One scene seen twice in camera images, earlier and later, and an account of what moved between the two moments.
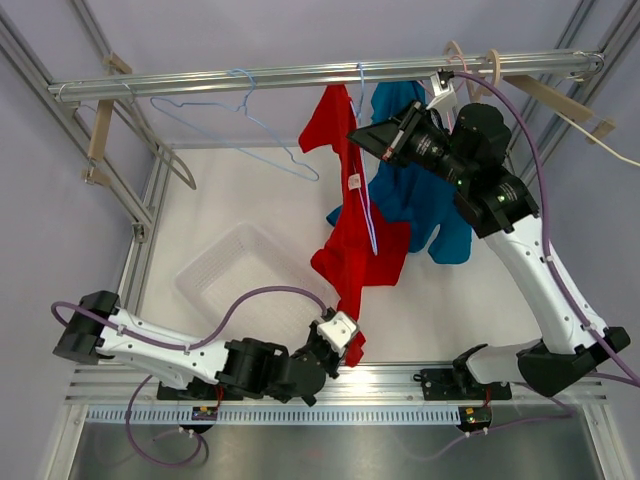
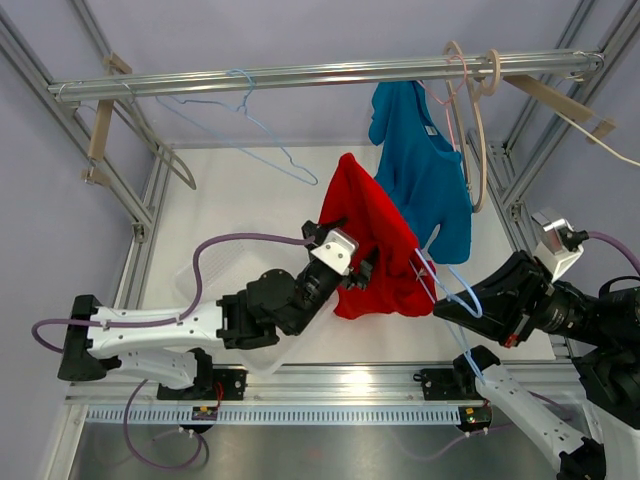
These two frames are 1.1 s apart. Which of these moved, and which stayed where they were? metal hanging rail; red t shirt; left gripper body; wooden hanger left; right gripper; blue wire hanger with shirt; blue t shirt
Moved: right gripper; left gripper body; blue wire hanger with shirt; red t shirt
Stayed: blue t shirt; metal hanging rail; wooden hanger left
